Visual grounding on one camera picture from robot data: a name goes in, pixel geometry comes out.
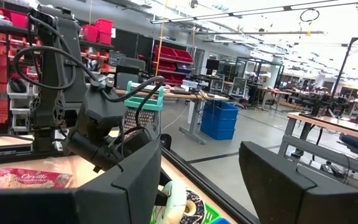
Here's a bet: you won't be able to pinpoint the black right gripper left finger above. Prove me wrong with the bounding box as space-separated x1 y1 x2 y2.
0 138 163 224

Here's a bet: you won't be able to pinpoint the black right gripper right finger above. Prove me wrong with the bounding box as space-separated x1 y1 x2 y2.
238 141 358 224

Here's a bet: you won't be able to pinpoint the mint green toy donut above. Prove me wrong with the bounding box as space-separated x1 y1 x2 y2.
152 180 188 224

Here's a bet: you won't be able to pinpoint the chocolate sprinkle toy donut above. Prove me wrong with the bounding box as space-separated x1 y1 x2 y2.
180 189 206 224

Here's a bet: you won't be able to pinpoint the grey mesh office chair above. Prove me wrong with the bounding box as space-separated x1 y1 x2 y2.
228 77 248 108

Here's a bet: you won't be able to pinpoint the teal metal box grater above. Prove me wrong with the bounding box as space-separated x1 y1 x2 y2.
123 80 165 138

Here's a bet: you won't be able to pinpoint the wooden desk grey legs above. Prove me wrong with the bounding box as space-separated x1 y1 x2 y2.
277 111 358 183
113 86 229 146

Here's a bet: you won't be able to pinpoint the blue plastic basket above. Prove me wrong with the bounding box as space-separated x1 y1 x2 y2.
210 217 233 224

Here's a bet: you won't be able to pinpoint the red popcorn bag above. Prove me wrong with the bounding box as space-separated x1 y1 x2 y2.
0 167 73 190

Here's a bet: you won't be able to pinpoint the red plastic storage bin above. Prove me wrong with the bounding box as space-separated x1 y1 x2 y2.
94 17 114 34

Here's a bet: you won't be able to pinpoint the metal rack with red bins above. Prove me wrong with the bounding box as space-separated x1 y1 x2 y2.
151 44 196 86

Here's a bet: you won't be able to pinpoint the blue plastic crate stack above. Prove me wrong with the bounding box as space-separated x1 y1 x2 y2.
200 100 239 141

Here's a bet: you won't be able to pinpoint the black computer monitor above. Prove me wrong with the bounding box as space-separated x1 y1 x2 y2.
205 58 221 71

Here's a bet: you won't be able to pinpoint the yellow hanging cable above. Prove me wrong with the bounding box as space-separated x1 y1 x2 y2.
155 0 168 78

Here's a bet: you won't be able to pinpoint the black metal rig frame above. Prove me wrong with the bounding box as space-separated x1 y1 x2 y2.
0 133 262 224

